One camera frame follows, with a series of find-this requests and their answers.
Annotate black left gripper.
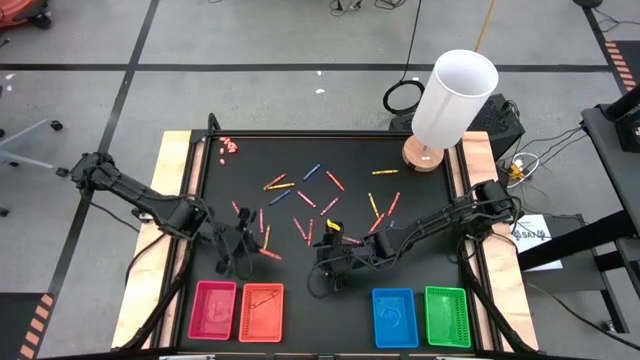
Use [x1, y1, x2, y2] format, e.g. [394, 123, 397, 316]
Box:
[213, 206, 264, 280]

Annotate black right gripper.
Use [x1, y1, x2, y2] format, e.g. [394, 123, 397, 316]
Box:
[313, 219, 374, 294]

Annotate orange plastic bin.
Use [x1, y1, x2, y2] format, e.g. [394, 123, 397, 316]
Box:
[238, 282, 285, 344]

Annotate pink plastic bin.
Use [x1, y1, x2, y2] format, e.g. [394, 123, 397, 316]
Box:
[187, 280, 238, 342]

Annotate blue plastic bin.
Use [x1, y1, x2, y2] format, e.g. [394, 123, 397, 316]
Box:
[371, 287, 420, 350]

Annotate light wooden side board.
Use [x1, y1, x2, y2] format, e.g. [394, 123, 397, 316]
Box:
[446, 130, 540, 352]
[110, 130, 207, 350]

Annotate green plastic bin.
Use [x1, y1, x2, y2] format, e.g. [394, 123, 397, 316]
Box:
[423, 285, 473, 349]

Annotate white shade wooden table lamp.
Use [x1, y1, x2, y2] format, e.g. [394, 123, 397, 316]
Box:
[401, 48, 500, 174]

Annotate white printed paper sheet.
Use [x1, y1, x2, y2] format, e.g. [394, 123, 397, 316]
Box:
[509, 213, 564, 273]

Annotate black computer case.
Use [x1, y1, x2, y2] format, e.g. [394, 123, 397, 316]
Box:
[388, 93, 527, 162]

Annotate grey office chair base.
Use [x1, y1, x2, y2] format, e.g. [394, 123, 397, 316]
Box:
[0, 84, 71, 219]

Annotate black neighbouring workstation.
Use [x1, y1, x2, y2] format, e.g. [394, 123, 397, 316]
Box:
[516, 83, 640, 335]

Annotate orange wheeled base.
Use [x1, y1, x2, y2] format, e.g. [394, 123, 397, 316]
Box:
[0, 0, 54, 31]

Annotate black coiled cable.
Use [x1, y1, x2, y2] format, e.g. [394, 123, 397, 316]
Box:
[381, 0, 427, 118]

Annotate white cable with yellow plug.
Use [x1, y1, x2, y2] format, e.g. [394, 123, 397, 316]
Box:
[498, 151, 542, 190]

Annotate tangled black floor cables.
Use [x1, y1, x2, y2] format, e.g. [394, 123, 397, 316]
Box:
[327, 0, 409, 17]

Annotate yellow floor cable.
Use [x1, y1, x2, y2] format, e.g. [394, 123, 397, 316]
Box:
[472, 0, 498, 54]

